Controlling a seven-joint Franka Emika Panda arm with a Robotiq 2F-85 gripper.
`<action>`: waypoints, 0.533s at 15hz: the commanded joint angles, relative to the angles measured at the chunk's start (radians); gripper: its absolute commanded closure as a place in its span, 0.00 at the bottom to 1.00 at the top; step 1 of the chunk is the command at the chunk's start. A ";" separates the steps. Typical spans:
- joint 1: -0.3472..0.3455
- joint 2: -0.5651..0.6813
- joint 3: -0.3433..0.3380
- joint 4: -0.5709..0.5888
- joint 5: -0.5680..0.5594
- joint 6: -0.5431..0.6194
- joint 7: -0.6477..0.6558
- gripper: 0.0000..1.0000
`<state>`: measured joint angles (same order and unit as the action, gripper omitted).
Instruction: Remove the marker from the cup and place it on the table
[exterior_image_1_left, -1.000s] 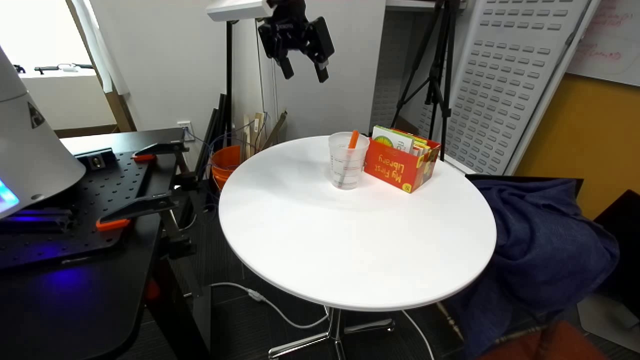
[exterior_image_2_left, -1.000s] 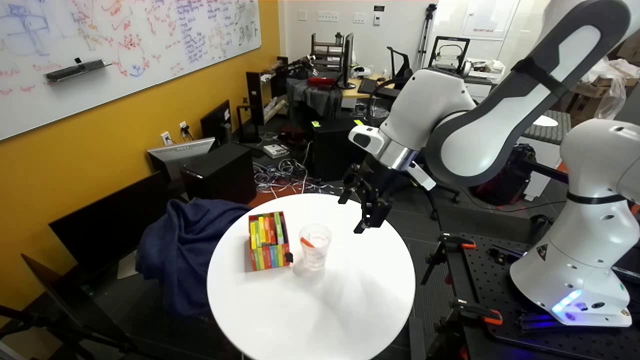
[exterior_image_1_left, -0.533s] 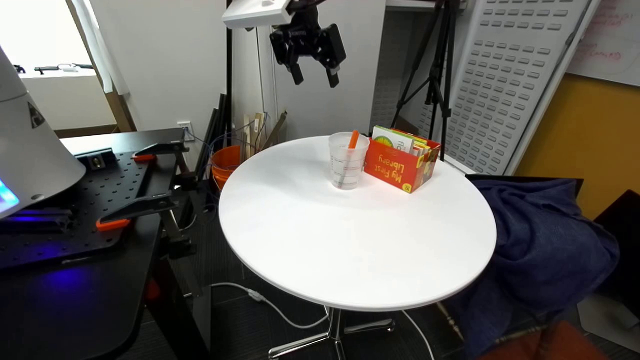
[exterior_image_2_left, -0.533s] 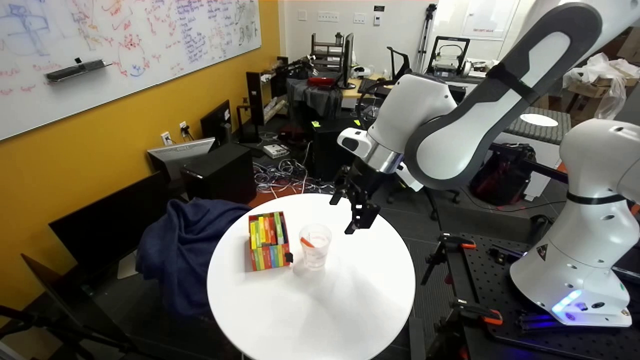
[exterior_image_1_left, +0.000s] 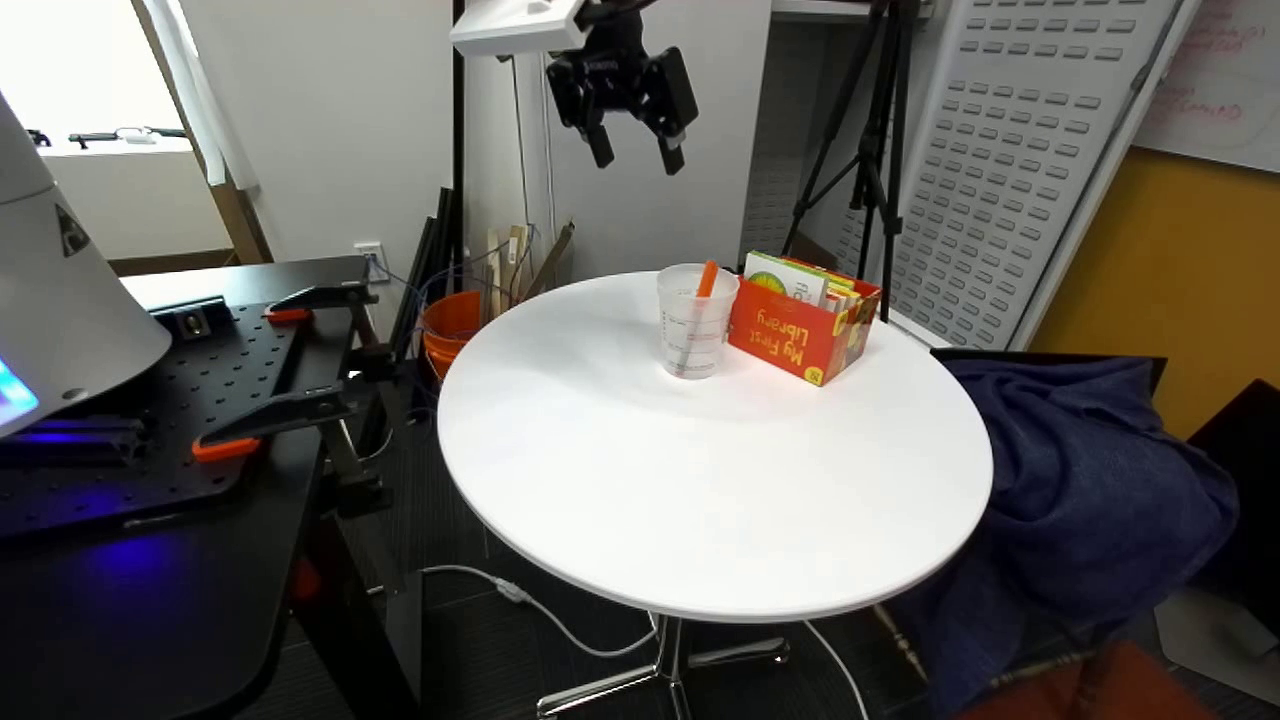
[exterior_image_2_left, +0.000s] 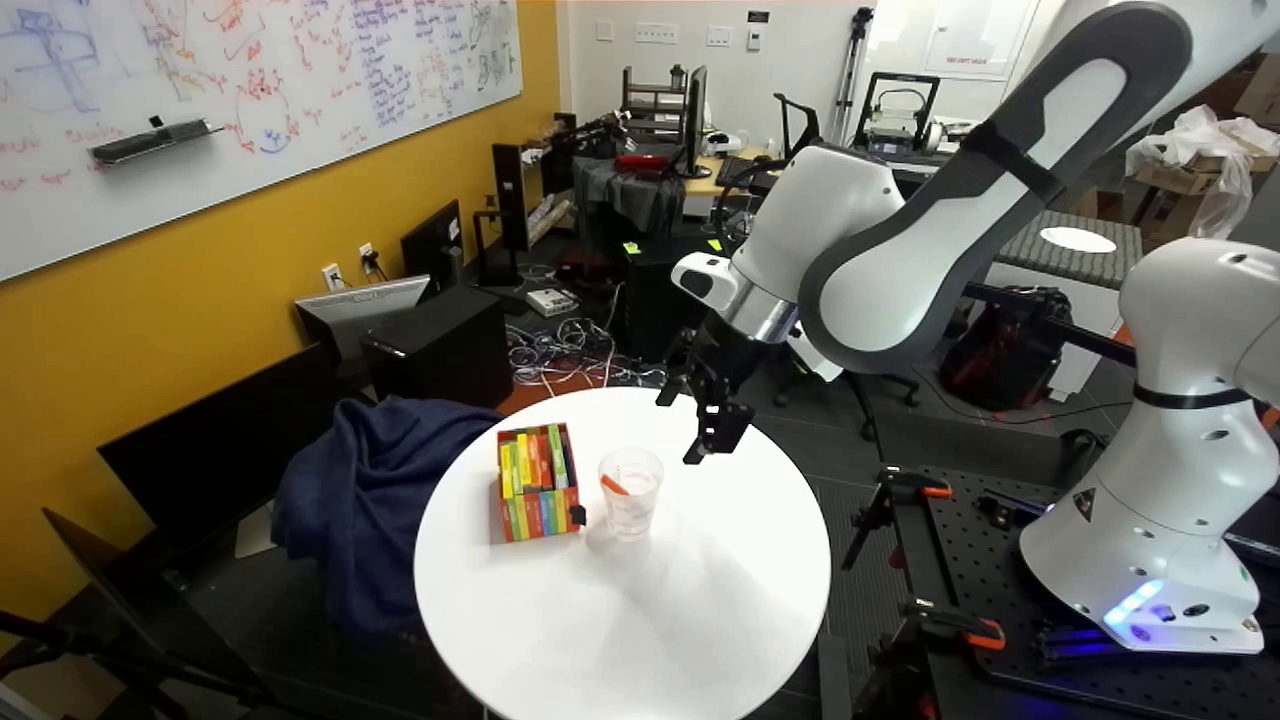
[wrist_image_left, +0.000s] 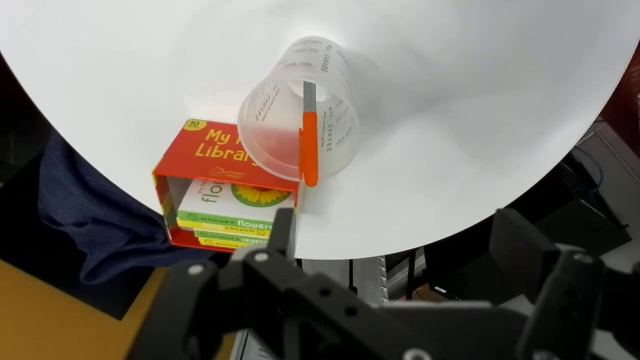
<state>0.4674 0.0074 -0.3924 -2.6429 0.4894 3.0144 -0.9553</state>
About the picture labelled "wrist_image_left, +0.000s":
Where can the dark blue cloth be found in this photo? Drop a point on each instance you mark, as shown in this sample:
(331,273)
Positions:
(100,215)

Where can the orange and grey marker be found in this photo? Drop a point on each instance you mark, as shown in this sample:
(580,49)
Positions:
(310,145)

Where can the red cardboard book box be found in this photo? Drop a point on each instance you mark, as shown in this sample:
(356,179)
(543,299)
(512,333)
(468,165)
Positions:
(200,150)

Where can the stack of small books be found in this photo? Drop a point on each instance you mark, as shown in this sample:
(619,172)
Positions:
(220,207)

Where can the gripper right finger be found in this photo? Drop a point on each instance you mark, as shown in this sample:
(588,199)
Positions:
(565,300)

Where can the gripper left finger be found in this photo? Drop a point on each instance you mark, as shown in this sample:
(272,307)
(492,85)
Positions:
(260,295)

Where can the clear plastic measuring cup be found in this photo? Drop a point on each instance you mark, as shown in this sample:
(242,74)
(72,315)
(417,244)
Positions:
(270,125)

